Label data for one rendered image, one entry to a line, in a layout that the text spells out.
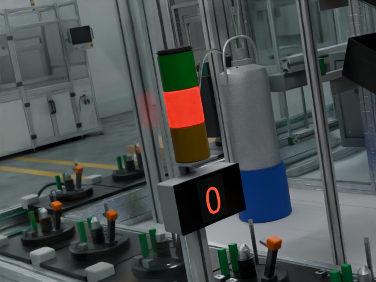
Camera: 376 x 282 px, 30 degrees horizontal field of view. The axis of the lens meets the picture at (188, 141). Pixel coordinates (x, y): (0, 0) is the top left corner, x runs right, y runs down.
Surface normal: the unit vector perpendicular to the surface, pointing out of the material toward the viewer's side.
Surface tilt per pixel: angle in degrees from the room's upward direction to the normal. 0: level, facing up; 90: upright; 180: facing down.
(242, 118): 90
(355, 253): 0
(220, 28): 90
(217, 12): 90
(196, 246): 90
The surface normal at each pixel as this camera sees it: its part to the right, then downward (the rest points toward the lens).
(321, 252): -0.17, -0.97
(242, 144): -0.57, 0.23
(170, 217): -0.75, 0.24
